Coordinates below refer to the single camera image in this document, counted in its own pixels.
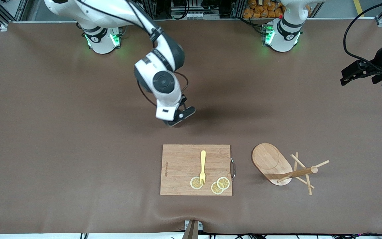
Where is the wooden mug tree rack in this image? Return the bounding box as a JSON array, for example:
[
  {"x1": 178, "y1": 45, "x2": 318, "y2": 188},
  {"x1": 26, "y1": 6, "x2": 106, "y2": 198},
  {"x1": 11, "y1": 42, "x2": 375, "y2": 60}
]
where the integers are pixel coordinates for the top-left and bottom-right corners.
[{"x1": 251, "y1": 143, "x2": 330, "y2": 196}]

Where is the yellow plastic fork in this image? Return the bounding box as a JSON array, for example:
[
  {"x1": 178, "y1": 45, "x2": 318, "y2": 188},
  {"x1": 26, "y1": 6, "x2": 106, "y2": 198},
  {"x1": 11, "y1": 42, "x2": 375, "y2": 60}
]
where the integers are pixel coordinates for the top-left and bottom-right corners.
[{"x1": 199, "y1": 150, "x2": 207, "y2": 186}]

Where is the brown table mat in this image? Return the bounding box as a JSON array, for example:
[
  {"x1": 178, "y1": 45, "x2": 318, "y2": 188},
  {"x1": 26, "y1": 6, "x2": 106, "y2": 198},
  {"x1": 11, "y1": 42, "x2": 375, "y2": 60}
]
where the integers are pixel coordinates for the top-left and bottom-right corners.
[{"x1": 0, "y1": 18, "x2": 382, "y2": 234}]

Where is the orange packaged snacks heap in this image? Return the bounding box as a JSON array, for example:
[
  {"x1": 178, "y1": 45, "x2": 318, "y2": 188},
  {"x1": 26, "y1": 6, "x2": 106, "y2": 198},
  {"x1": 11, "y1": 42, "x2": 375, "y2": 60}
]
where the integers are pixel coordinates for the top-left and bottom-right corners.
[{"x1": 243, "y1": 0, "x2": 286, "y2": 19}]

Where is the bamboo cutting board metal handle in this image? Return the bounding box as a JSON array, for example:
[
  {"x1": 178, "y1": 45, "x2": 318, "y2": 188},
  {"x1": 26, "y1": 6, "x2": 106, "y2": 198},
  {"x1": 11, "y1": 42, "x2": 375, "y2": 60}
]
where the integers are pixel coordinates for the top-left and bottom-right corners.
[{"x1": 160, "y1": 144, "x2": 236, "y2": 196}]

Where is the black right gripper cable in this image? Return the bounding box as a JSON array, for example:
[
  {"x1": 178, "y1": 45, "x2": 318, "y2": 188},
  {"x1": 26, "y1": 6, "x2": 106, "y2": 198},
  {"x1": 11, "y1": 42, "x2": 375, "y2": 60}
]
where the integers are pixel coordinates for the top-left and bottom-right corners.
[{"x1": 75, "y1": 0, "x2": 190, "y2": 107}]

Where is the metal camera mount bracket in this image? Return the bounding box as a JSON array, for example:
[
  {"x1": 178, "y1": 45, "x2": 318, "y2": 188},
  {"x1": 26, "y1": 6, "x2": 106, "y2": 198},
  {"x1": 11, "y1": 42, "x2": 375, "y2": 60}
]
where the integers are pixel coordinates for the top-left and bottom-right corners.
[{"x1": 182, "y1": 220, "x2": 203, "y2": 239}]

